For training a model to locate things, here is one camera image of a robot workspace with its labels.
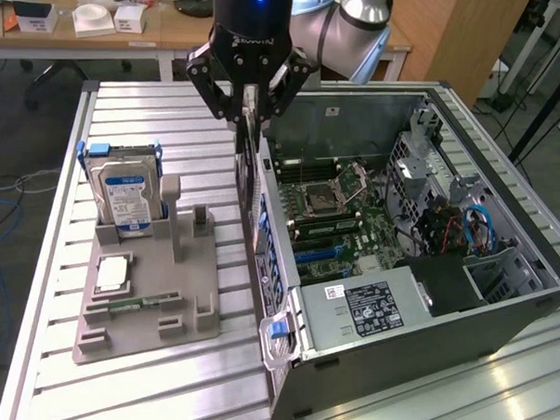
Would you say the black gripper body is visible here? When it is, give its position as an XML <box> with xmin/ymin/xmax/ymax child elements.
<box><xmin>205</xmin><ymin>0</ymin><xmax>295</xmax><ymax>89</ymax></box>

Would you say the black graphics card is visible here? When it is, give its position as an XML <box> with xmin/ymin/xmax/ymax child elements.
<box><xmin>231</xmin><ymin>83</ymin><xmax>264</xmax><ymax>210</ymax></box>

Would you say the black round lamp base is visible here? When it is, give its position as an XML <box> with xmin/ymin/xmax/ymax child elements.
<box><xmin>173</xmin><ymin>0</ymin><xmax>216</xmax><ymax>19</ymax></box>

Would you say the wooden desk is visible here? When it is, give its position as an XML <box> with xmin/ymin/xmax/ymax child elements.
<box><xmin>0</xmin><ymin>0</ymin><xmax>416</xmax><ymax>94</ymax></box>

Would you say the small white labelled box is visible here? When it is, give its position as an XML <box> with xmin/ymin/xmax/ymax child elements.
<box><xmin>113</xmin><ymin>3</ymin><xmax>149</xmax><ymax>34</ymax></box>

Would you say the metal socket cover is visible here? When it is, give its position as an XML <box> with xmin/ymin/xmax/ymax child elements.
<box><xmin>334</xmin><ymin>162</ymin><xmax>372</xmax><ymax>202</ymax></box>

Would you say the CPU socket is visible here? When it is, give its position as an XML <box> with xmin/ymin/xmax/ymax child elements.
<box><xmin>302</xmin><ymin>180</ymin><xmax>343</xmax><ymax>218</ymax></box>

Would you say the white box with round insert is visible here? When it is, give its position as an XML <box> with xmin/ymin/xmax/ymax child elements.
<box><xmin>71</xmin><ymin>4</ymin><xmax>118</xmax><ymax>40</ymax></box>

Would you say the hard disk with blue carrier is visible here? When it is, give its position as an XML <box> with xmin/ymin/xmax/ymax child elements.
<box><xmin>72</xmin><ymin>135</ymin><xmax>168</xmax><ymax>241</ymax></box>

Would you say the black office chair base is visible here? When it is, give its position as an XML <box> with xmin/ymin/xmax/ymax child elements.
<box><xmin>19</xmin><ymin>59</ymin><xmax>90</xmax><ymax>114</ymax></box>

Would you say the metal disk bay cage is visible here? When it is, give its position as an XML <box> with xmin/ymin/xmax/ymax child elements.
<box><xmin>384</xmin><ymin>128</ymin><xmax>456</xmax><ymax>228</ymax></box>

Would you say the blue expansion slot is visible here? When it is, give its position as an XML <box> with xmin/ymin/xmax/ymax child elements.
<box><xmin>295</xmin><ymin>245</ymin><xmax>354</xmax><ymax>268</ymax></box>

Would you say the wooden cabinet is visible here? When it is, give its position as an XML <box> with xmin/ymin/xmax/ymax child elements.
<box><xmin>386</xmin><ymin>0</ymin><xmax>535</xmax><ymax>111</ymax></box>

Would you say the white box with dark top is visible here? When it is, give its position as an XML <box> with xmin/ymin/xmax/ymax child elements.
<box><xmin>12</xmin><ymin>0</ymin><xmax>60</xmax><ymax>34</ymax></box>

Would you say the grey parts rack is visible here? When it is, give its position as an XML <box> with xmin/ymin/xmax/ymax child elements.
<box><xmin>71</xmin><ymin>168</ymin><xmax>229</xmax><ymax>372</ymax></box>

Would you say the silver CPU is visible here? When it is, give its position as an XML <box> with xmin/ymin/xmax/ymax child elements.
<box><xmin>94</xmin><ymin>256</ymin><xmax>131</xmax><ymax>294</ymax></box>

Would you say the green RAM stick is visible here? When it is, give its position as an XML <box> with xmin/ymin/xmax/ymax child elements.
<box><xmin>108</xmin><ymin>291</ymin><xmax>168</xmax><ymax>314</ymax></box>

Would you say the grey power supply unit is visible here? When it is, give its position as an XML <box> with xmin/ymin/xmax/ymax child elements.
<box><xmin>296</xmin><ymin>261</ymin><xmax>435</xmax><ymax>357</ymax></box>

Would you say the black plastic shroud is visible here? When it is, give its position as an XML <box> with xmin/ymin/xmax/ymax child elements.
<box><xmin>396</xmin><ymin>252</ymin><xmax>488</xmax><ymax>321</ymax></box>

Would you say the blue case latch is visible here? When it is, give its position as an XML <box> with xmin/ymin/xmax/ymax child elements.
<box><xmin>264</xmin><ymin>310</ymin><xmax>289</xmax><ymax>346</ymax></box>

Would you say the black stand pole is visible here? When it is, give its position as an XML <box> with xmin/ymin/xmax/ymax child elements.
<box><xmin>507</xmin><ymin>15</ymin><xmax>560</xmax><ymax>165</ymax></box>

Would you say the open dark grey PC case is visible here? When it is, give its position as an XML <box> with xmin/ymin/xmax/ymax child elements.
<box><xmin>224</xmin><ymin>72</ymin><xmax>560</xmax><ymax>420</ymax></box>

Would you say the blue wire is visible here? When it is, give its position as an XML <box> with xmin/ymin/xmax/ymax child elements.
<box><xmin>462</xmin><ymin>204</ymin><xmax>498</xmax><ymax>251</ymax></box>

